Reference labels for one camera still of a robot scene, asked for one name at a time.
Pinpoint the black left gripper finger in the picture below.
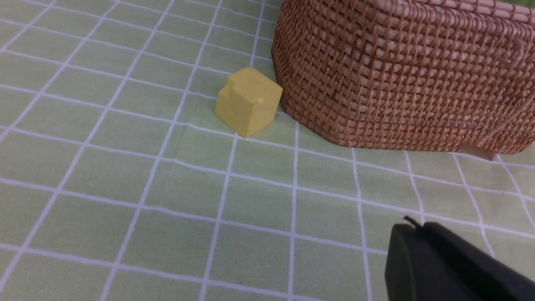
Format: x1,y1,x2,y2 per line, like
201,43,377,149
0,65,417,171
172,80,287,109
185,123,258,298
385,216,535,301

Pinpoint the woven wicker basket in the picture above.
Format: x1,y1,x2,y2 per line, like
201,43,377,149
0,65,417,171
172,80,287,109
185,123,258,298
272,0,535,160

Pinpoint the yellow cube block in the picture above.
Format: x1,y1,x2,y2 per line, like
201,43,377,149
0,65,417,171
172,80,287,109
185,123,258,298
215,66,283,138

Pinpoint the green checkered tablecloth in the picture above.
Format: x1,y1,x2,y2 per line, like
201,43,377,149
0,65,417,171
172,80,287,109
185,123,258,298
0,0,534,301

